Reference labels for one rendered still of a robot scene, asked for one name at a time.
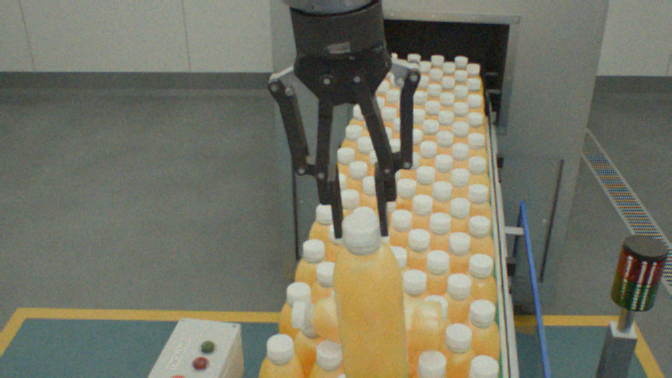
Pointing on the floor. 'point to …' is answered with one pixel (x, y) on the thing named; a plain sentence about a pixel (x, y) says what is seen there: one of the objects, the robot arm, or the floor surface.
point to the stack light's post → (616, 353)
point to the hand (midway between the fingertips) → (359, 202)
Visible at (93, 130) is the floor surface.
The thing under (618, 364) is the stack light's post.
